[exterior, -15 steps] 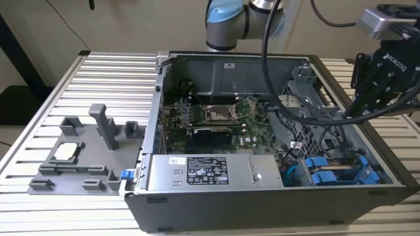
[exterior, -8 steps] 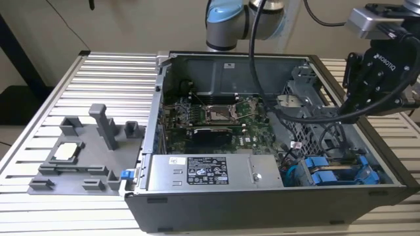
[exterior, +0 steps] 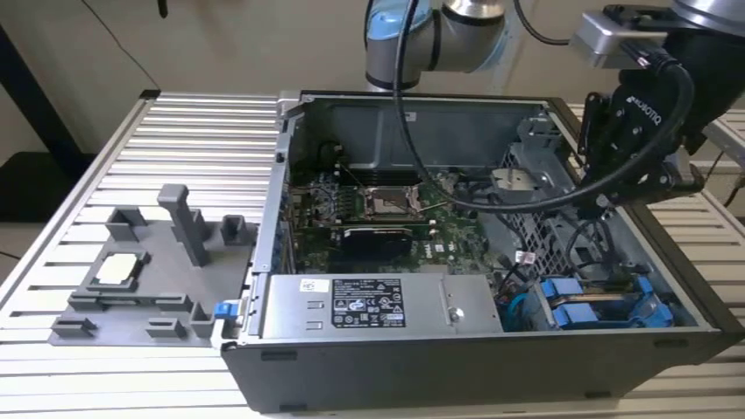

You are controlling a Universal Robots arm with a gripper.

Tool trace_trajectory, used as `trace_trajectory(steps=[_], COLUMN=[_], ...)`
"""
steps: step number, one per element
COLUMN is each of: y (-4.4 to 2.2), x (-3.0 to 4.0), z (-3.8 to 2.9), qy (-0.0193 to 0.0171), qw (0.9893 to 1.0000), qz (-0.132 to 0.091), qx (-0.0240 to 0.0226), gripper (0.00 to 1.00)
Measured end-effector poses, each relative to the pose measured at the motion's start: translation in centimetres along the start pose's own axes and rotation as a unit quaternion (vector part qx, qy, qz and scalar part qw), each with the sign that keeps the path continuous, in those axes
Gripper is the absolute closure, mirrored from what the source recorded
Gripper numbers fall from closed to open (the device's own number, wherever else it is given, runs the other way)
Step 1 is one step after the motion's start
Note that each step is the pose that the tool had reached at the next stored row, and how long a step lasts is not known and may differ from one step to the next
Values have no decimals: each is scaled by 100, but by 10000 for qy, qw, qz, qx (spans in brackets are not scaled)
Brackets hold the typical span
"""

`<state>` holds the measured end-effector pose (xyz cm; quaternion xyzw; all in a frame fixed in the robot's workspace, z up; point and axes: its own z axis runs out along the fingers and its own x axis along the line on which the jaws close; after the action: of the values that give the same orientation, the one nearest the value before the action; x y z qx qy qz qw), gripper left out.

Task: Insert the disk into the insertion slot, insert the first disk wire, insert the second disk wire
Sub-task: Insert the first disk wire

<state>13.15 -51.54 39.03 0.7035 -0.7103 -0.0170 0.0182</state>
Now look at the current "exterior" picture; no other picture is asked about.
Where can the grey perforated drive cage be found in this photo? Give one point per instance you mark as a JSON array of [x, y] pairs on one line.
[[525, 231]]

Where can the hard disk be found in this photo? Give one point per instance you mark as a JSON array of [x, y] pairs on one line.
[[567, 289]]

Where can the green motherboard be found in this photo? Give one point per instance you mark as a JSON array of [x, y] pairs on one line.
[[461, 235]]

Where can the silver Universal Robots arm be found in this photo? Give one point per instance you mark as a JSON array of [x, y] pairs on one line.
[[402, 48]]

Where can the grey parts rack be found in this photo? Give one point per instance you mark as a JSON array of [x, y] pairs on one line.
[[163, 283]]

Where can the silver metal bracket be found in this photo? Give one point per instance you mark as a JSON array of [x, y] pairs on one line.
[[515, 179]]

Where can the blue carrier in disk bay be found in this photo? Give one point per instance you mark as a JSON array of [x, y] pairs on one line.
[[579, 316]]

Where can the silver power supply unit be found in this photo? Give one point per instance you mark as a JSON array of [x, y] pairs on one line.
[[291, 305]]

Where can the black open PC case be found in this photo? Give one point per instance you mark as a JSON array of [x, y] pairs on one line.
[[407, 375]]

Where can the CPU socket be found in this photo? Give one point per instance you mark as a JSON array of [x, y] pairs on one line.
[[391, 201]]

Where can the silver CPU chip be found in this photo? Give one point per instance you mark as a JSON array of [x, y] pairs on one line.
[[117, 268]]

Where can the black graphics card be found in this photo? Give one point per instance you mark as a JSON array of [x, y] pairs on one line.
[[373, 251]]

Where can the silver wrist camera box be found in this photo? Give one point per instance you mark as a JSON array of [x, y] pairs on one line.
[[600, 37]]

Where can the blue case latch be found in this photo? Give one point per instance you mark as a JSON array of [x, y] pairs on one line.
[[225, 311]]

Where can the black stand frame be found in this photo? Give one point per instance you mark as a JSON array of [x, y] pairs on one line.
[[35, 109]]

